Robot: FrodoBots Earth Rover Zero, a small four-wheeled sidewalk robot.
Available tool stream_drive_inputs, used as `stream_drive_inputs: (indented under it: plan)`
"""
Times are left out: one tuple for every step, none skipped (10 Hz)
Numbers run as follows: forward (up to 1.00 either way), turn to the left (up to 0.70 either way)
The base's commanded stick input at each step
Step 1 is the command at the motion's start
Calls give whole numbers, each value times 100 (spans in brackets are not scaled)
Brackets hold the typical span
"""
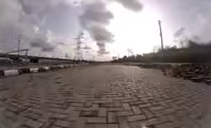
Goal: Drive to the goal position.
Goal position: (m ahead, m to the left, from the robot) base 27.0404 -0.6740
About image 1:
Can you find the grey brick paved path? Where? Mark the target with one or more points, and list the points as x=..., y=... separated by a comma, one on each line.
x=106, y=96

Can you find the tall thin pole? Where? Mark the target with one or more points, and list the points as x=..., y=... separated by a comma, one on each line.
x=161, y=35

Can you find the grey asphalt road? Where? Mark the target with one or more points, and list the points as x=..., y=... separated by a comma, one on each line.
x=13, y=66

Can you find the dark long wall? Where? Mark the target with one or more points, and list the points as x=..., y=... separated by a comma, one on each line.
x=193, y=55

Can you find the long road bridge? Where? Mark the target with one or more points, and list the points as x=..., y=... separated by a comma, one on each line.
x=26, y=57

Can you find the black and white striped kerb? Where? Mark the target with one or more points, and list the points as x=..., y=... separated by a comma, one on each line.
x=11, y=72

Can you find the strip of stone rubble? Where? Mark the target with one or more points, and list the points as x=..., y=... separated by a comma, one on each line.
x=193, y=71

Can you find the lattice power pylon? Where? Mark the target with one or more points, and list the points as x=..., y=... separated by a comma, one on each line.
x=79, y=46

